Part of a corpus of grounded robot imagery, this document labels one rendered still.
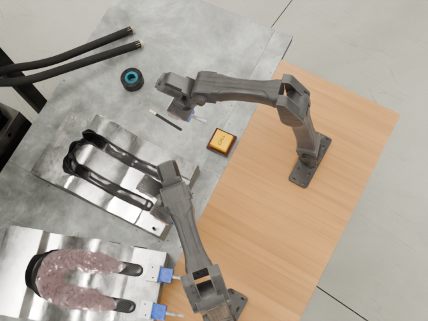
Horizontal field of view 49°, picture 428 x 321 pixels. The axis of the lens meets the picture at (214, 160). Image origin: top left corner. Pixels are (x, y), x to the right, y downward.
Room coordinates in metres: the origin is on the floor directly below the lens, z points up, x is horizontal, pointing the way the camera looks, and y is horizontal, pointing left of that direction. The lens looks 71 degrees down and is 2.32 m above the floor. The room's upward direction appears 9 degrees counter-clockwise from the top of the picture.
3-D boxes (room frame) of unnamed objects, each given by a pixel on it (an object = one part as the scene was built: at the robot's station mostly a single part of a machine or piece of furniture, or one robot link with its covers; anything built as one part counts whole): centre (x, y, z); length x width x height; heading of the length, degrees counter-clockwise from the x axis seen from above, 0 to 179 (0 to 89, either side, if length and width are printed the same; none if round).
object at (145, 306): (0.05, 0.22, 0.86); 0.13 x 0.05 x 0.05; 72
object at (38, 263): (0.18, 0.45, 0.88); 0.34 x 0.15 x 0.07; 72
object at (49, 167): (0.52, 0.33, 0.87); 0.50 x 0.26 x 0.14; 55
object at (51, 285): (0.19, 0.46, 0.90); 0.26 x 0.18 x 0.08; 72
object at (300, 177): (0.47, -0.32, 0.84); 0.20 x 0.07 x 0.08; 142
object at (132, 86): (0.87, 0.25, 0.82); 0.08 x 0.08 x 0.04
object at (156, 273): (0.16, 0.19, 0.86); 0.13 x 0.05 x 0.05; 72
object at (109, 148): (0.51, 0.32, 0.92); 0.35 x 0.16 x 0.09; 55
